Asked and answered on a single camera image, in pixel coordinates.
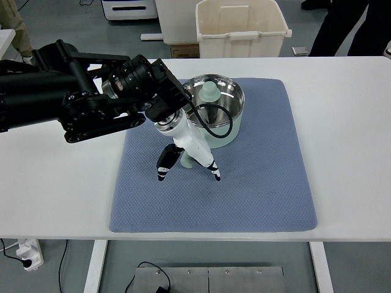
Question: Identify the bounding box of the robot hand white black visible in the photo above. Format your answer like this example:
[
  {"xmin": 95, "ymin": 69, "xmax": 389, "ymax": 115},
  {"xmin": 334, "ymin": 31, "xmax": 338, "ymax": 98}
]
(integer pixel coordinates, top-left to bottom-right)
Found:
[{"xmin": 155, "ymin": 117, "xmax": 222, "ymax": 183}]

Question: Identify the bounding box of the green pot with handle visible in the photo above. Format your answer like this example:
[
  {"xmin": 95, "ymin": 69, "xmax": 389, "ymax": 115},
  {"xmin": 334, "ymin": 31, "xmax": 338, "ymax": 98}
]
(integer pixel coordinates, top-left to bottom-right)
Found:
[{"xmin": 180, "ymin": 74, "xmax": 246, "ymax": 169}]

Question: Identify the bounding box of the glass lid with green knob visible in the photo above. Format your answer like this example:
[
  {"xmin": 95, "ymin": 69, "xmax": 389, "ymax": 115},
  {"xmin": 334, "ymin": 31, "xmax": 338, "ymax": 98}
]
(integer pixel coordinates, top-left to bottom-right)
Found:
[{"xmin": 182, "ymin": 74, "xmax": 246, "ymax": 128}]

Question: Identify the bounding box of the blue quilted mat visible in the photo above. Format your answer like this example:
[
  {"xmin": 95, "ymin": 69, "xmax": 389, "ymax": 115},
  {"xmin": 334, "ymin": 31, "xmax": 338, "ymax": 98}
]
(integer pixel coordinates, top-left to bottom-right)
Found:
[{"xmin": 109, "ymin": 78, "xmax": 318, "ymax": 234}]

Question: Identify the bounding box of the brown cardboard box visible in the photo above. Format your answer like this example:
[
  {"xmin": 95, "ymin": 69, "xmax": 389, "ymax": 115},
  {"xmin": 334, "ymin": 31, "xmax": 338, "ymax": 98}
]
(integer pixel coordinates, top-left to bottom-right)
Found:
[{"xmin": 169, "ymin": 43, "xmax": 200, "ymax": 59}]

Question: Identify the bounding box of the white plastic bin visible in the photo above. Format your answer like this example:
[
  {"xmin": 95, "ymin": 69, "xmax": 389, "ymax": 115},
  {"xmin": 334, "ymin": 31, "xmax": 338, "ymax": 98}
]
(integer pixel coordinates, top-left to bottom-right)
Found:
[{"xmin": 194, "ymin": 0, "xmax": 293, "ymax": 59}]

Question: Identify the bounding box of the white panel stand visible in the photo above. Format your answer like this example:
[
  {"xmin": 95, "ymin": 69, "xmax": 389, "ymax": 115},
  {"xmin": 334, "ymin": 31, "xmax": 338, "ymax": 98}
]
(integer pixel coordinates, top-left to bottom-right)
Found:
[{"xmin": 140, "ymin": 0, "xmax": 201, "ymax": 45}]

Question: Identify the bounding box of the grey metal plate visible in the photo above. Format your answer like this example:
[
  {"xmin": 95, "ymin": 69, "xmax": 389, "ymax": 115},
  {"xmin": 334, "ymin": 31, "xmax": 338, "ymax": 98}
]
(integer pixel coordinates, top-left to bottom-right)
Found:
[{"xmin": 134, "ymin": 266, "xmax": 285, "ymax": 293}]

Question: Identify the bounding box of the white device with black slot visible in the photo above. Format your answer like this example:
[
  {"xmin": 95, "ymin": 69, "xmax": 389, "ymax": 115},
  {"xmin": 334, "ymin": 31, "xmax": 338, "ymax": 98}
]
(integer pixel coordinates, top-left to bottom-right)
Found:
[{"xmin": 100, "ymin": 0, "xmax": 159, "ymax": 21}]

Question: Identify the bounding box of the white table leg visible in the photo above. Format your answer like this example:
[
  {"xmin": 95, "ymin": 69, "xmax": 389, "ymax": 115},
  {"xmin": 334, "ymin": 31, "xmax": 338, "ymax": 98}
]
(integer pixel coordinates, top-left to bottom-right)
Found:
[
  {"xmin": 309, "ymin": 241, "xmax": 334, "ymax": 293},
  {"xmin": 82, "ymin": 240, "xmax": 108, "ymax": 293}
]

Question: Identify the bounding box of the person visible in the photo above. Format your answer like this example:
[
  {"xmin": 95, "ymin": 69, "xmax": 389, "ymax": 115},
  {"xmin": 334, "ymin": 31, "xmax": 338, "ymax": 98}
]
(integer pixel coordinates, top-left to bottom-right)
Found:
[
  {"xmin": 301, "ymin": 0, "xmax": 331, "ymax": 12},
  {"xmin": 0, "ymin": 0, "xmax": 34, "ymax": 65},
  {"xmin": 308, "ymin": 0, "xmax": 391, "ymax": 57}
]

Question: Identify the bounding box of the white power strip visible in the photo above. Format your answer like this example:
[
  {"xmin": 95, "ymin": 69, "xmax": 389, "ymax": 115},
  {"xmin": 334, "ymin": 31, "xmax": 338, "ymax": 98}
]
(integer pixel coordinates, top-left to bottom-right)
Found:
[{"xmin": 15, "ymin": 239, "xmax": 44, "ymax": 272}]

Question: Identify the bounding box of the white side table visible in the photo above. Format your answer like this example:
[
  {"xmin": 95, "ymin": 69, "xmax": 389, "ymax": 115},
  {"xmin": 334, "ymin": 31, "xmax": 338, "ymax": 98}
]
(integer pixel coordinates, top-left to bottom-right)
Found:
[{"xmin": 0, "ymin": 29, "xmax": 16, "ymax": 60}]

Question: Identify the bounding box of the black cable with adapter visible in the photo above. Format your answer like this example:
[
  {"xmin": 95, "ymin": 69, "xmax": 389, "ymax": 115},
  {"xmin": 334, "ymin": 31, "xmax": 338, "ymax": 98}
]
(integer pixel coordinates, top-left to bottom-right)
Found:
[{"xmin": 123, "ymin": 261, "xmax": 174, "ymax": 293}]

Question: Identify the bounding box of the thin black cable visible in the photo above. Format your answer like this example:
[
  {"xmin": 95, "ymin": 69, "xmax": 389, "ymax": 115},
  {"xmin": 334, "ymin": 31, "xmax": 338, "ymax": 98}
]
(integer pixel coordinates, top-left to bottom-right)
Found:
[{"xmin": 58, "ymin": 240, "xmax": 68, "ymax": 293}]

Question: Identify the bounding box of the black power strip cable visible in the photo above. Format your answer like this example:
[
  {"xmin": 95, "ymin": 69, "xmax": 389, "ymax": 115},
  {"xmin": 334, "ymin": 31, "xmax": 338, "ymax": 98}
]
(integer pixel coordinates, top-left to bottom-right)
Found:
[{"xmin": 0, "ymin": 239, "xmax": 27, "ymax": 266}]

